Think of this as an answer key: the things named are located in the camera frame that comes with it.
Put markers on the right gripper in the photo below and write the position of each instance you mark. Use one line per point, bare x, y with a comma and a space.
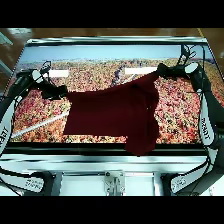
168, 71

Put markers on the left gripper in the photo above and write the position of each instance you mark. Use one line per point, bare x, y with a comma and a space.
54, 92

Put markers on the dark red T-shirt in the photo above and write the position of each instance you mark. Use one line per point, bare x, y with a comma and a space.
113, 110

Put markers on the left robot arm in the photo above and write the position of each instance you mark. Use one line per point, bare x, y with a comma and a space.
7, 116

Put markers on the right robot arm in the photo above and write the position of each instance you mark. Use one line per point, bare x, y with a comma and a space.
208, 120

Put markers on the silver frame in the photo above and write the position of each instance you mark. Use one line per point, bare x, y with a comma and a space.
100, 165

